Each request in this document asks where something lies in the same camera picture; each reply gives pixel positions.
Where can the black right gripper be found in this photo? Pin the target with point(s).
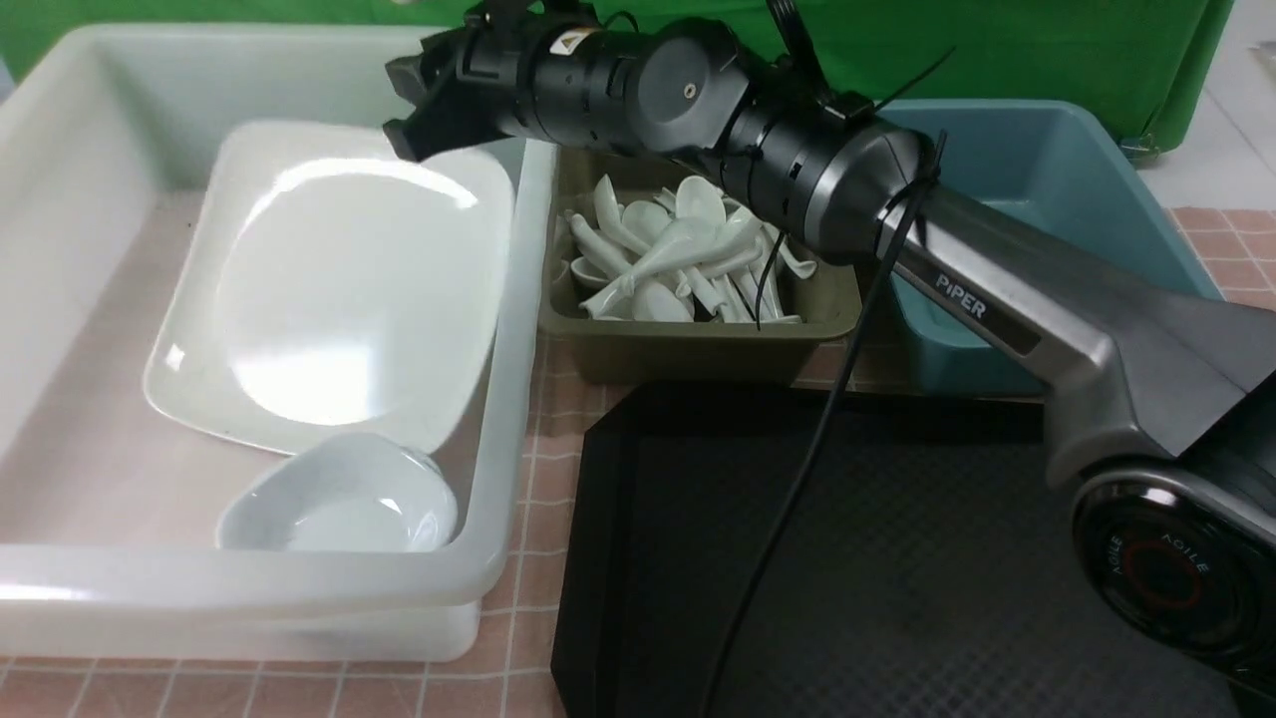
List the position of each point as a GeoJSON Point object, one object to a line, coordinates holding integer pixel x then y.
{"type": "Point", "coordinates": [467, 86]}

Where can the white spoon in olive bin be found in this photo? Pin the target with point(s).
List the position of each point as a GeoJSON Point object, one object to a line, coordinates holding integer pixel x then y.
{"type": "Point", "coordinates": [684, 243]}

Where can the white spoon bowl up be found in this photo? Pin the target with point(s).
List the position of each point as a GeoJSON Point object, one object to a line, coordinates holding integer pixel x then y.
{"type": "Point", "coordinates": [697, 198]}

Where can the green cloth backdrop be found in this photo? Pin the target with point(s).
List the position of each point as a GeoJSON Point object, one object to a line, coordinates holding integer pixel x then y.
{"type": "Point", "coordinates": [1138, 66]}

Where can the white square plate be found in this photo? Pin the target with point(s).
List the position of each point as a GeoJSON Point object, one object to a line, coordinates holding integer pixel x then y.
{"type": "Point", "coordinates": [331, 287]}

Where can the black serving tray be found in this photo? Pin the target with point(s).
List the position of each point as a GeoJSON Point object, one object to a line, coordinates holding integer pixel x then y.
{"type": "Point", "coordinates": [927, 572]}

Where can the white ceramic soup spoon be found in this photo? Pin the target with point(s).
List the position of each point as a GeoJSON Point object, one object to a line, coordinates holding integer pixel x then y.
{"type": "Point", "coordinates": [802, 269]}

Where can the blue plastic bin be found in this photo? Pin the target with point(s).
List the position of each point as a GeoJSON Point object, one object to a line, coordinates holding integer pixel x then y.
{"type": "Point", "coordinates": [1052, 165]}

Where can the olive green plastic bin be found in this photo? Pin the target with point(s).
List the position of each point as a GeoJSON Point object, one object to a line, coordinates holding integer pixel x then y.
{"type": "Point", "coordinates": [631, 353]}

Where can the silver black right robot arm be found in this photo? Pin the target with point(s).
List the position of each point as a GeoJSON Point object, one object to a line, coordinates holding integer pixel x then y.
{"type": "Point", "coordinates": [1161, 403]}

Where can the large white plastic bin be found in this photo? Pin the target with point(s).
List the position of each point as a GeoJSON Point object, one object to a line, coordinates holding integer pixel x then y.
{"type": "Point", "coordinates": [109, 507]}

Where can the white oval bowl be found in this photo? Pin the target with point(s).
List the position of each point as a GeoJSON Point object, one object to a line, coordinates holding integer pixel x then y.
{"type": "Point", "coordinates": [356, 492]}

